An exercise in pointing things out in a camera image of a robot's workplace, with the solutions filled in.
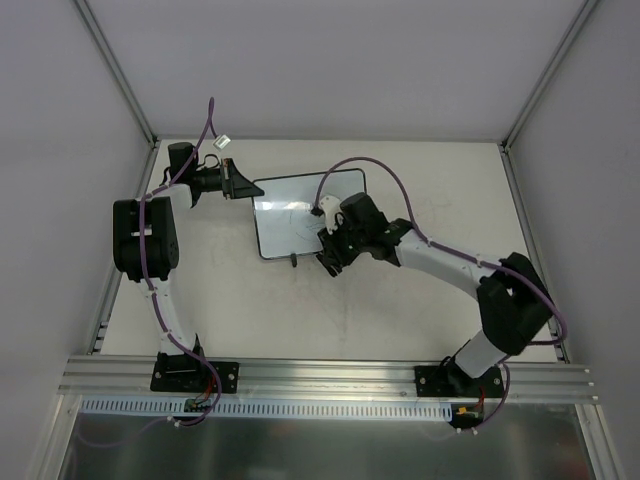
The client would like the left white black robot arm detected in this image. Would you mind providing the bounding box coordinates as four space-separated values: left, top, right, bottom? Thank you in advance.
112 142 265 390

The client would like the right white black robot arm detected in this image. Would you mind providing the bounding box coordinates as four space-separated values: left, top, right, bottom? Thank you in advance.
313 192 552 396

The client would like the left aluminium frame post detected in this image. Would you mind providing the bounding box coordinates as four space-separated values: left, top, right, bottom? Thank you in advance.
71 0 157 146

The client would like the aluminium mounting rail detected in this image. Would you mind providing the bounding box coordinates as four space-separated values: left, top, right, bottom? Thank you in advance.
57 355 599 404

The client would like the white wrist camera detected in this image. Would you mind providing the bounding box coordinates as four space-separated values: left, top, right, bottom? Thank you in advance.
311 195 342 235
213 134 231 152

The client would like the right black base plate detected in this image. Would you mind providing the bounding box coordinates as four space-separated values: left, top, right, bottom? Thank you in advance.
414 364 504 399

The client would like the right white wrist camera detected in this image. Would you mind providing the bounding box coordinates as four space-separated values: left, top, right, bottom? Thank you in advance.
311 195 342 235

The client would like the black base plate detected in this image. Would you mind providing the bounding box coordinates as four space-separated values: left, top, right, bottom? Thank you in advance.
150 353 240 394
414 364 504 399

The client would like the small black-framed whiteboard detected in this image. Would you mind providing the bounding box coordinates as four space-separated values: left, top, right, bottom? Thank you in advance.
252 168 367 260

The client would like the aluminium frame post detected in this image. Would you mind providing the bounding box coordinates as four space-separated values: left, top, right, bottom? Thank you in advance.
501 0 601 153
71 0 157 146

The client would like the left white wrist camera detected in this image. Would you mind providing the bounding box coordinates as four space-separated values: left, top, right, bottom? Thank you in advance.
213 134 231 152

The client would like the right aluminium frame post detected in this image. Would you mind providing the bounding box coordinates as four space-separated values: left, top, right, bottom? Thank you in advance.
501 0 601 153

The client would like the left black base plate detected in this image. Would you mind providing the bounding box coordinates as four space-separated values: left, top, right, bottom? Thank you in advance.
150 353 240 394

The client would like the white slotted cable duct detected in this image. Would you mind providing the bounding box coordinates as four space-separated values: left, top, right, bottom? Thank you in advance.
79 396 453 423

